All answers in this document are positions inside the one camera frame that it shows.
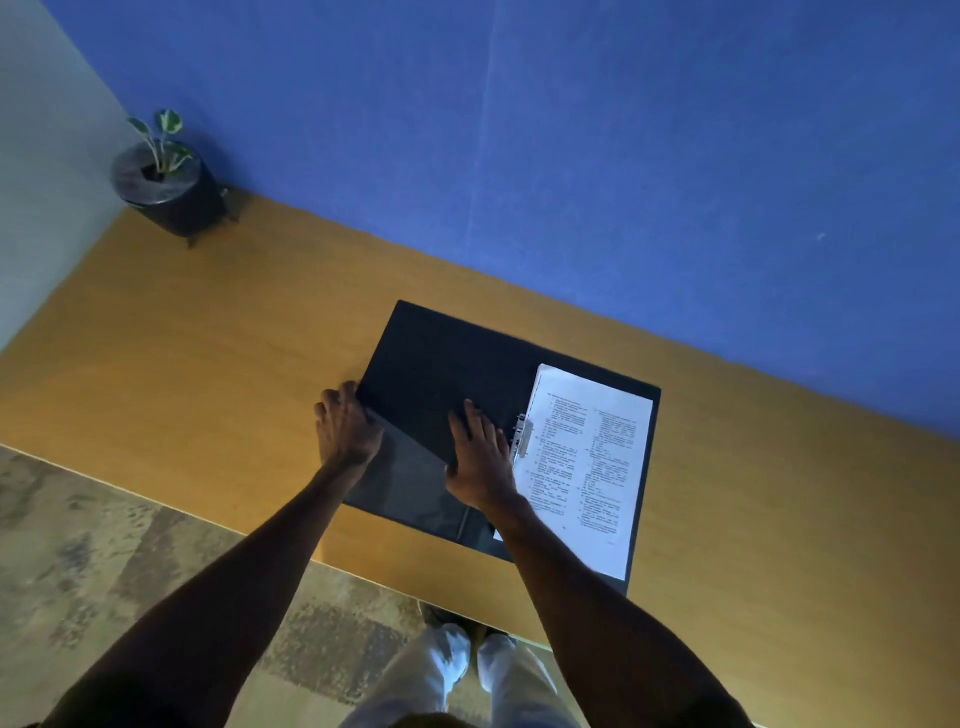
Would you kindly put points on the person's left forearm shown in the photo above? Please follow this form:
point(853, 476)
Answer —
point(225, 600)

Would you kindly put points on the metal folder clip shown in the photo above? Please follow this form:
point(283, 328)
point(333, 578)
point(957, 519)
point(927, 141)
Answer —
point(523, 436)

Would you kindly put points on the person's right middle finger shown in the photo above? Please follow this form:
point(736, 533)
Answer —
point(475, 421)

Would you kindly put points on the person's right forearm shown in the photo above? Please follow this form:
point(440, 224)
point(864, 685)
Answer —
point(600, 622)

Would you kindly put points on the black file folder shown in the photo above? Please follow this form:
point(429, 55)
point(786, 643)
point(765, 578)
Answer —
point(442, 367)

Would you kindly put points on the person's left hand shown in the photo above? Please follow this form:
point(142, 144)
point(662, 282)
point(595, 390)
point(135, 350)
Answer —
point(346, 435)

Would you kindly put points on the white printed paper sheet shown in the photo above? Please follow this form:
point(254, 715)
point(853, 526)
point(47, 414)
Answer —
point(592, 465)

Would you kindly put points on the black plant pot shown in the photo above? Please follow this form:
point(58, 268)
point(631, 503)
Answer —
point(176, 202)

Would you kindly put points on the dark shoe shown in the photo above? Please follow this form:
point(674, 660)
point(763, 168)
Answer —
point(435, 615)
point(496, 637)

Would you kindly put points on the small green plant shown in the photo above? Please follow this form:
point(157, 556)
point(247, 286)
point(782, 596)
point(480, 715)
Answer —
point(165, 142)

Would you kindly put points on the person's left fingers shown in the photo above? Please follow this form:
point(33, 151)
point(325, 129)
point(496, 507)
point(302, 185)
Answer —
point(339, 401)

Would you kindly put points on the light grey trousers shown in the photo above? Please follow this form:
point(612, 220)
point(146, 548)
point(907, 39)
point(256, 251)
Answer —
point(420, 682)

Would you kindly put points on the person's right hand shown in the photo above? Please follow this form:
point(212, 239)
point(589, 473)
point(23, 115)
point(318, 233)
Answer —
point(480, 472)

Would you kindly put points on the person's right little finger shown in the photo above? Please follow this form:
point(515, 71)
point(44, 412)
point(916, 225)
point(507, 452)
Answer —
point(505, 444)

